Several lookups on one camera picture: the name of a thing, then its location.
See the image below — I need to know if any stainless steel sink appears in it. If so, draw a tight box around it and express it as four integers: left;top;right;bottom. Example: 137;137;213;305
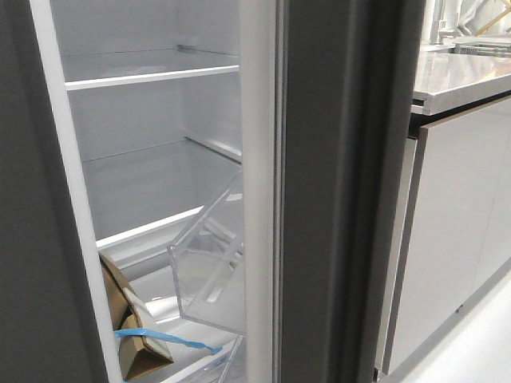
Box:
454;35;510;58

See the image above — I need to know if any lower glass fridge shelf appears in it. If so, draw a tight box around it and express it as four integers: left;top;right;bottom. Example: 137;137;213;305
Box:
82;140;241;240

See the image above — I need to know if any blue tape strip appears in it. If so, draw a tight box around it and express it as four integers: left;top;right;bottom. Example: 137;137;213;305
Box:
114;327;223;354

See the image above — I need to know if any glass fridge shelf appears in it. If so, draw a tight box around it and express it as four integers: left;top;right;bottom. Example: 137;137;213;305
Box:
62;48;240;91
82;140;241;240

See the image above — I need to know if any clear plastic door bin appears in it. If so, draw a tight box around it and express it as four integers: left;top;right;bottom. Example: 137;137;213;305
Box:
168;172;246;334

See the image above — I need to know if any grey kitchen countertop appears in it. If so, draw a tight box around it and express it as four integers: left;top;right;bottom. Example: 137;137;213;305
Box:
411;52;510;116

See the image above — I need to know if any grey cabinet door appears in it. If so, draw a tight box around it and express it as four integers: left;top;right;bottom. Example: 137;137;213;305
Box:
375;99;510;374
473;180;510;292

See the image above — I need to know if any clear crisper drawer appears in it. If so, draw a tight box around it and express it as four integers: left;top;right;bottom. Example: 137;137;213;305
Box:
127;265;244;383

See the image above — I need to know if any dark grey fridge door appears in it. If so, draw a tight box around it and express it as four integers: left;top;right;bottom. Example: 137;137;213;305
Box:
1;1;107;382
240;1;425;382

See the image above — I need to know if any wooden rack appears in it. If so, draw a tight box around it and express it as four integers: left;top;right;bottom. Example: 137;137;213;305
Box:
474;12;508;36

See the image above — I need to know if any upper glass fridge shelf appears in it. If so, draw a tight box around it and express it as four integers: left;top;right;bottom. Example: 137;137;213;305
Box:
62;48;240;91

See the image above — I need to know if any white fridge interior body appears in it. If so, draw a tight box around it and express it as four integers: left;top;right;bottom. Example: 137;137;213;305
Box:
30;1;247;382

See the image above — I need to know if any brown cardboard box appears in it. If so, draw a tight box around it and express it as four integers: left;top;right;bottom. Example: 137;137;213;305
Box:
100;255;174;381

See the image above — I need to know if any chrome kitchen faucet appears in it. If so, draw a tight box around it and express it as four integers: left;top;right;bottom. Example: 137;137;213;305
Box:
429;0;446;45

